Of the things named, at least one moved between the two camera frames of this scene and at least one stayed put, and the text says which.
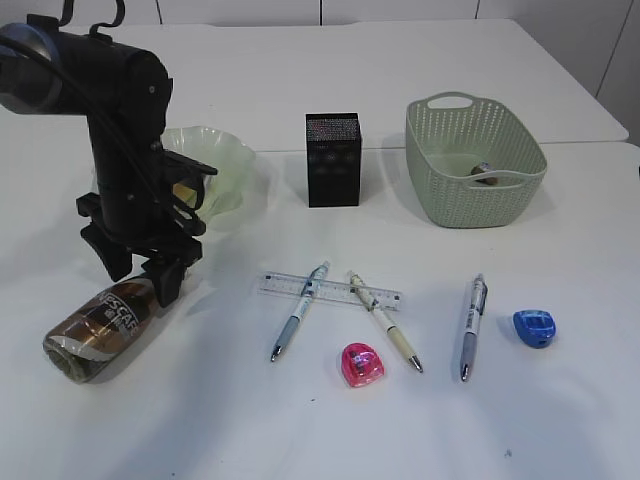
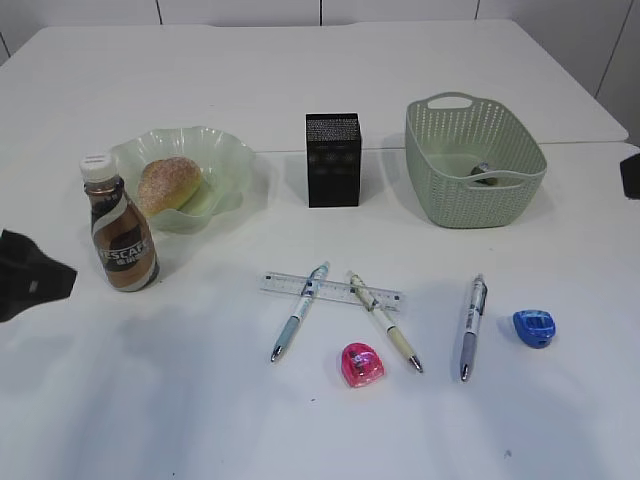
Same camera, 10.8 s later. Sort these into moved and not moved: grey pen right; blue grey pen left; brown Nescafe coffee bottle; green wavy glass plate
Moved: brown Nescafe coffee bottle
Not moved: grey pen right; green wavy glass plate; blue grey pen left
